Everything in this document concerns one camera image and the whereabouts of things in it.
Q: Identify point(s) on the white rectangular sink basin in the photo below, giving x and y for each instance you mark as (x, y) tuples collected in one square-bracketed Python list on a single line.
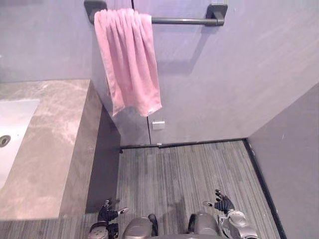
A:
[(12, 129)]

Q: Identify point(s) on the grey marble washtable counter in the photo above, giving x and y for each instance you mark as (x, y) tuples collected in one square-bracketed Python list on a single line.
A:
[(49, 149)]

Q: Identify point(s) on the pink hanging towel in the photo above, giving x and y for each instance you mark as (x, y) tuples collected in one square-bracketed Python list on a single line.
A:
[(129, 64)]

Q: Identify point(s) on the robot silver leg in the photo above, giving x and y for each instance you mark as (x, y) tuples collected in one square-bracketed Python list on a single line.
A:
[(203, 225), (140, 227)]

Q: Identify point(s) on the black wall towel bar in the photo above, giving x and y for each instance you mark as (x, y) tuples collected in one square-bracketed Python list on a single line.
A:
[(189, 20)]

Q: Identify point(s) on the robot left silver leg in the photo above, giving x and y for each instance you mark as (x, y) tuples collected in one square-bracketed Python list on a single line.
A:
[(140, 227)]

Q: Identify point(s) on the round metal sink drain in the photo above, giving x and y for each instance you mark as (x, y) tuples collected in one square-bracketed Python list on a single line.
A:
[(3, 140)]

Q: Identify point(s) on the white wall socket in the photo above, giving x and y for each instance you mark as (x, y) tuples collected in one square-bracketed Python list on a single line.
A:
[(158, 125)]

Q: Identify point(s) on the robot left silver arm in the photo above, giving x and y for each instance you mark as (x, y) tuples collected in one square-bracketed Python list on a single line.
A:
[(101, 230)]

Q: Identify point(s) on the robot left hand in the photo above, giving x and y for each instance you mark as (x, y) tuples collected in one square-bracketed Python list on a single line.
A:
[(107, 213)]

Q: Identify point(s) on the robot right silver leg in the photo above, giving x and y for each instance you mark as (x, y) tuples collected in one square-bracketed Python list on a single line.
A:
[(203, 225)]

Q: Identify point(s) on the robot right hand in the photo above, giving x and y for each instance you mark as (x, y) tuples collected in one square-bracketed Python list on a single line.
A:
[(223, 202)]

